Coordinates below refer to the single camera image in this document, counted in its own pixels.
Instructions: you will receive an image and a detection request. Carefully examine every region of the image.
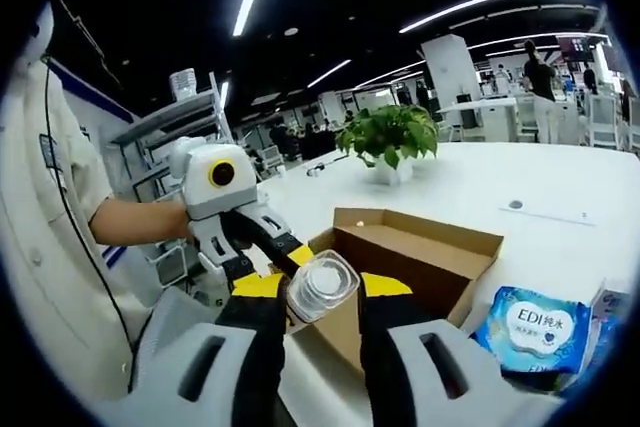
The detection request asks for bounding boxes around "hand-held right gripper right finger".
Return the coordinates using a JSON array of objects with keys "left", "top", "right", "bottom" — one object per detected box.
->
[{"left": 358, "top": 271, "right": 564, "bottom": 427}]

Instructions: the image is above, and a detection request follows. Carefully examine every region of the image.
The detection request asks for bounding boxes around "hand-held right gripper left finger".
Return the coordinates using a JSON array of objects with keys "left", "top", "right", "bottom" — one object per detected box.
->
[{"left": 129, "top": 273, "right": 292, "bottom": 427}]

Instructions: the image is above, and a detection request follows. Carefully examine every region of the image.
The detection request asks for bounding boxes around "white cable flap with grommet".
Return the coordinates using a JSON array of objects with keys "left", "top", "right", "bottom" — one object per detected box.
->
[{"left": 498, "top": 198, "right": 599, "bottom": 227}]

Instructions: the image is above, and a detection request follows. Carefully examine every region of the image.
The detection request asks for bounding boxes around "brown cardboard shoe box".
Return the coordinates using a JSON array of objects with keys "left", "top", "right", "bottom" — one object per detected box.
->
[{"left": 267, "top": 206, "right": 505, "bottom": 373}]

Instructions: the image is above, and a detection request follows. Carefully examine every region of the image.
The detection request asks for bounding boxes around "white blue medicine box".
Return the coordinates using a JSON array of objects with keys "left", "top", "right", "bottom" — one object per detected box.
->
[{"left": 589, "top": 279, "right": 634, "bottom": 321}]

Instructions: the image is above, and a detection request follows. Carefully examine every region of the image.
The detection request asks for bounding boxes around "white office chair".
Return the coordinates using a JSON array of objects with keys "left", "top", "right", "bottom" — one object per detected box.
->
[
  {"left": 587, "top": 93, "right": 621, "bottom": 148},
  {"left": 627, "top": 96, "right": 640, "bottom": 153}
]

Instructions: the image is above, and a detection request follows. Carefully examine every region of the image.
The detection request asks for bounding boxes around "blue wet wipes pack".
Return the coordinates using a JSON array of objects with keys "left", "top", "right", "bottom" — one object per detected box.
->
[{"left": 469, "top": 285, "right": 595, "bottom": 378}]

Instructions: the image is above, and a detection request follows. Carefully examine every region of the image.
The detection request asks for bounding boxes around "grey metal shelf rack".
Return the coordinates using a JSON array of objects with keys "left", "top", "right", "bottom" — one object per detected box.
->
[{"left": 112, "top": 71, "right": 236, "bottom": 198}]

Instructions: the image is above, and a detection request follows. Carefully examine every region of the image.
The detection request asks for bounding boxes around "white plastic container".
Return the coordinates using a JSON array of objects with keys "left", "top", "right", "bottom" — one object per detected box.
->
[{"left": 168, "top": 68, "right": 197, "bottom": 101}]

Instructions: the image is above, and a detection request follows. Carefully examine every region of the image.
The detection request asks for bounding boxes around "small black white device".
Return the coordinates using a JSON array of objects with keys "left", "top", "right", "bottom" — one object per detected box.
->
[{"left": 305, "top": 154, "right": 351, "bottom": 178}]

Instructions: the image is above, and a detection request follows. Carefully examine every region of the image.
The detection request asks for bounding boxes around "white standing desk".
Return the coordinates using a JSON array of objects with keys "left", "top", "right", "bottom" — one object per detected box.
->
[{"left": 437, "top": 96, "right": 521, "bottom": 143}]

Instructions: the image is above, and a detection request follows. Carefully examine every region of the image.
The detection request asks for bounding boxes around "blue soft tissue pack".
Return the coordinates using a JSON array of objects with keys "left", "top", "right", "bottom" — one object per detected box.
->
[{"left": 564, "top": 316, "right": 626, "bottom": 393}]

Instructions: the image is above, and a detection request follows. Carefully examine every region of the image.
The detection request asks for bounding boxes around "black computer tower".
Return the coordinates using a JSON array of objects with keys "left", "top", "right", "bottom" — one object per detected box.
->
[{"left": 457, "top": 93, "right": 476, "bottom": 131}]

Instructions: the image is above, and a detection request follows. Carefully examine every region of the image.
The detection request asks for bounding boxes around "dark wall display screen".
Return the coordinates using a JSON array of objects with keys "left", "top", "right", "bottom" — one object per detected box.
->
[{"left": 558, "top": 35, "right": 599, "bottom": 63}]

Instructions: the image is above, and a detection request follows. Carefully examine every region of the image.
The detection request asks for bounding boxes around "person's beige shirt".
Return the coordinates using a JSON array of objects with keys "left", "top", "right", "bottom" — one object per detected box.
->
[{"left": 0, "top": 46, "right": 151, "bottom": 403}]

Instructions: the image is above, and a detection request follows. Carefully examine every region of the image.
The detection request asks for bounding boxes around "thin black worn cable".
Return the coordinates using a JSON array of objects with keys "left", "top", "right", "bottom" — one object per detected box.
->
[{"left": 43, "top": 57, "right": 139, "bottom": 393}]

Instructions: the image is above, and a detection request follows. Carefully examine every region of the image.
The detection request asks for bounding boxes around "clear white pump bottle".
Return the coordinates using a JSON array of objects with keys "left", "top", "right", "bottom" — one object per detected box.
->
[{"left": 284, "top": 248, "right": 362, "bottom": 327}]

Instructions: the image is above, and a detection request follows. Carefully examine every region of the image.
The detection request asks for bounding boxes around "green potted plant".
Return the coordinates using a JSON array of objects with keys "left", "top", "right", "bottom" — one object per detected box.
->
[{"left": 335, "top": 104, "right": 440, "bottom": 186}]

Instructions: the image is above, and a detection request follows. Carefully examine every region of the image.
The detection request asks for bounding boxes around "white worn device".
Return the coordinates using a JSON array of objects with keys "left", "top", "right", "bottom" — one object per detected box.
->
[{"left": 22, "top": 0, "right": 56, "bottom": 68}]

